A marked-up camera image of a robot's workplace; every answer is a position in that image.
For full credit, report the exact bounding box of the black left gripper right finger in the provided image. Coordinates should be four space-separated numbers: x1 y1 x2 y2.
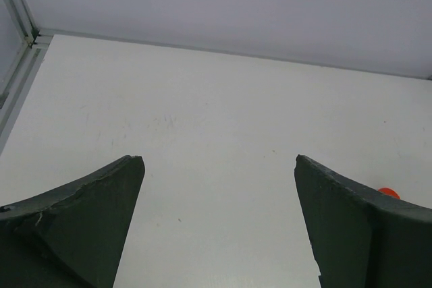
294 155 431 287

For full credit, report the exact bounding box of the orange earbud charging case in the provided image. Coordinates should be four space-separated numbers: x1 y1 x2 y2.
378 188 400 199

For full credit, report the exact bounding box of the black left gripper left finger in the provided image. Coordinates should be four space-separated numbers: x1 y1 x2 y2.
1 156 145 287

